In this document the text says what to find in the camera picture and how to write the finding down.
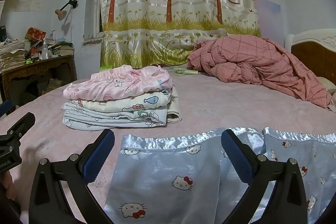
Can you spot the pale blue cartoon-print folded pants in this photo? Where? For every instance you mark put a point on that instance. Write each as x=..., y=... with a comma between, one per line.
x=113, y=117

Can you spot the white window frame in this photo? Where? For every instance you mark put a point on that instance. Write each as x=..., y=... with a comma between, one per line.
x=99, y=3

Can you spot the brown cardboard box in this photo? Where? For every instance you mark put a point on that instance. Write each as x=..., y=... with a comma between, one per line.
x=55, y=85

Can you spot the pale purple wall sheet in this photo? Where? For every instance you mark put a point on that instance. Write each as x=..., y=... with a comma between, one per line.
x=267, y=16

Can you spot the pink checked quilt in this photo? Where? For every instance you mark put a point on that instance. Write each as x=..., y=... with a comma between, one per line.
x=249, y=64

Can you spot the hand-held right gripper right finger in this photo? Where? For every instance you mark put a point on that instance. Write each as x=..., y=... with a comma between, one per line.
x=236, y=158

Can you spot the stack of papers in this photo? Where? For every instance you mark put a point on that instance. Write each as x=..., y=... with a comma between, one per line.
x=11, y=54

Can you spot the pink wall lamp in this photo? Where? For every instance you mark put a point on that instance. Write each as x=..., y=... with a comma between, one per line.
x=61, y=14

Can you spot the tree-print satin curtain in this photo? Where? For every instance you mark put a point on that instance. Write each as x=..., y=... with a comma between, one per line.
x=170, y=8

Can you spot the stack of books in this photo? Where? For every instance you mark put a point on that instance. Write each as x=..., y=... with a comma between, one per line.
x=63, y=48

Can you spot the beige pillow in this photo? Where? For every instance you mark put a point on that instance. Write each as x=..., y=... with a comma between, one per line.
x=326, y=85

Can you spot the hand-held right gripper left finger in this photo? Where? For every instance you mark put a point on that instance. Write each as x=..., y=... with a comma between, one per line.
x=98, y=157

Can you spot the pink cartoon-print folded pants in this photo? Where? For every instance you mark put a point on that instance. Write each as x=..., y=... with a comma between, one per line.
x=118, y=85

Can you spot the carved wooden desk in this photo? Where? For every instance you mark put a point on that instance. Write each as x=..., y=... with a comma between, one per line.
x=36, y=69

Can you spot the beige folded cloth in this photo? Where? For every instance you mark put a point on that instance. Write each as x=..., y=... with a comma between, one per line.
x=174, y=111

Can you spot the red cardboard box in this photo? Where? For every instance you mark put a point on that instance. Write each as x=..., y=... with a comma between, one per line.
x=35, y=33

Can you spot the small green desk item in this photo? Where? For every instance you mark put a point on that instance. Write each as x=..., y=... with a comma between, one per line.
x=29, y=60

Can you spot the pink bed sheet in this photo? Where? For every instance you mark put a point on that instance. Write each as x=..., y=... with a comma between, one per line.
x=215, y=111

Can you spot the clear plastic bottle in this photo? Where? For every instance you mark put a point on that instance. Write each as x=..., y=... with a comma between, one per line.
x=44, y=52

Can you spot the blue satin cat-print pants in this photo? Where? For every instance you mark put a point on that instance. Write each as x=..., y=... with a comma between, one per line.
x=162, y=182

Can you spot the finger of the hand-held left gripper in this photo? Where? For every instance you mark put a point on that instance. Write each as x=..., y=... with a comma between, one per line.
x=22, y=123
x=4, y=108

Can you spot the white and wooden headboard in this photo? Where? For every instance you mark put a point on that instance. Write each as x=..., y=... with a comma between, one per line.
x=312, y=50

